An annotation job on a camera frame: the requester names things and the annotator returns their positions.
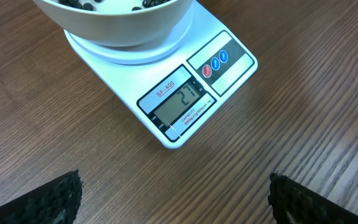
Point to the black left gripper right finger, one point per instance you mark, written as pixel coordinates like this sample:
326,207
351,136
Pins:
292,203

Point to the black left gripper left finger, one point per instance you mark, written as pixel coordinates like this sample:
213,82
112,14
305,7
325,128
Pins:
55,202

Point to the white digital kitchen scale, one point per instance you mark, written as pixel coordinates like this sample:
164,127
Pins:
174,85

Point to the white bowl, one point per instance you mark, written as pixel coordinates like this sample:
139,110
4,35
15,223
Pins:
115,23

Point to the black beans in bowl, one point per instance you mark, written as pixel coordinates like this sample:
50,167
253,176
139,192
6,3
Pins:
85,4

